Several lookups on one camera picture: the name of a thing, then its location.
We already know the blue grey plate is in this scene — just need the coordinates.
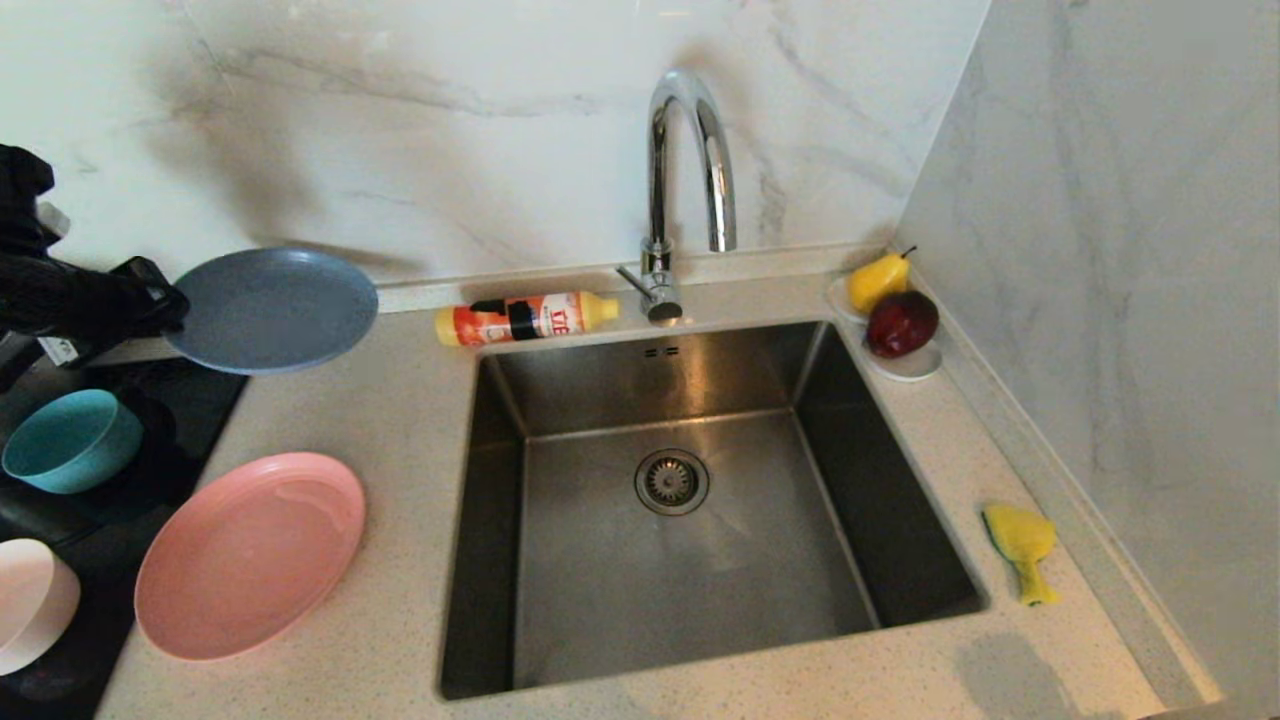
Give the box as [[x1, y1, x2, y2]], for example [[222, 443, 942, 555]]
[[164, 248, 381, 377]]

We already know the teal bowl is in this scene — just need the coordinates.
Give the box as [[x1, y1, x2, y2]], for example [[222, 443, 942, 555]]
[[1, 388, 145, 496]]

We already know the pink plate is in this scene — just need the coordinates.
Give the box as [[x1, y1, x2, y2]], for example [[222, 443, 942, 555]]
[[133, 451, 367, 663]]

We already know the pale pink bowl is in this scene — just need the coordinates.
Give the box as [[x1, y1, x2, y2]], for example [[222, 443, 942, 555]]
[[0, 538, 81, 678]]

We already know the orange dish soap bottle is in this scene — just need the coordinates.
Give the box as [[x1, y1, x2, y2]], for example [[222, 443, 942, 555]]
[[435, 291, 621, 348]]

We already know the chrome gooseneck faucet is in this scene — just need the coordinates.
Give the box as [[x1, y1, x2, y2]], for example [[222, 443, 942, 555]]
[[615, 68, 739, 326]]

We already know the yellow green sponge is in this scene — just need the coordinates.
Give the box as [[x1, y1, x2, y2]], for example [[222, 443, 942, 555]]
[[982, 503, 1059, 608]]

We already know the stainless steel sink basin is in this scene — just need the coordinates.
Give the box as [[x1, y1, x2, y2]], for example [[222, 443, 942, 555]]
[[438, 320, 991, 701]]

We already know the black glass cooktop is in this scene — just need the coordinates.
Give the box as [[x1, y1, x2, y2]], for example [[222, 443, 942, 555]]
[[0, 355, 249, 720]]

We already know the black frying pan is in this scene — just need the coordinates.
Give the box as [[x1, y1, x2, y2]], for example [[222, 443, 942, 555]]
[[60, 395, 206, 526]]

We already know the round metal drain strainer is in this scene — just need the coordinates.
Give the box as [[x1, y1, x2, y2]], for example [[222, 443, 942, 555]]
[[635, 448, 711, 517]]

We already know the yellow pear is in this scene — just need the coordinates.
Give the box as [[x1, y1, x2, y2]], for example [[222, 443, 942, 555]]
[[848, 246, 918, 316]]

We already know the dark red apple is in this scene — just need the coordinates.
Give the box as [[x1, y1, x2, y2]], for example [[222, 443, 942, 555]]
[[865, 290, 941, 360]]

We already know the small white fruit dish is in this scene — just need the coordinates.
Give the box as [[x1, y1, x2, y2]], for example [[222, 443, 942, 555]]
[[826, 275, 944, 383]]

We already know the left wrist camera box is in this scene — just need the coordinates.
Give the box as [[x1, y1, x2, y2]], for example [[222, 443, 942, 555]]
[[35, 200, 83, 369]]

